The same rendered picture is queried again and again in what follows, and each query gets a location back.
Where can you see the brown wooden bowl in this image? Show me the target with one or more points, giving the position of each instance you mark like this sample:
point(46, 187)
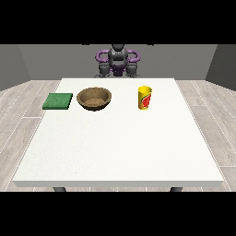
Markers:
point(94, 98)

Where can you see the yellow cup with melon print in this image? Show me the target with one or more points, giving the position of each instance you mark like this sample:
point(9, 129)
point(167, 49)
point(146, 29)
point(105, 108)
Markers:
point(144, 98)

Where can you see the green square pad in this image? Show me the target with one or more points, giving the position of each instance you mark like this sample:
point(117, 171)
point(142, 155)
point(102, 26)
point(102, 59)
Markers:
point(57, 101)

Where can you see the grey robot trunk purple rings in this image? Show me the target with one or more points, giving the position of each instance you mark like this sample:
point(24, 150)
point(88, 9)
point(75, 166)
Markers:
point(117, 61)

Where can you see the dark table leg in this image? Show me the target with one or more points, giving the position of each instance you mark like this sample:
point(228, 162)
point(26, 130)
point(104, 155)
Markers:
point(59, 189)
point(176, 189)

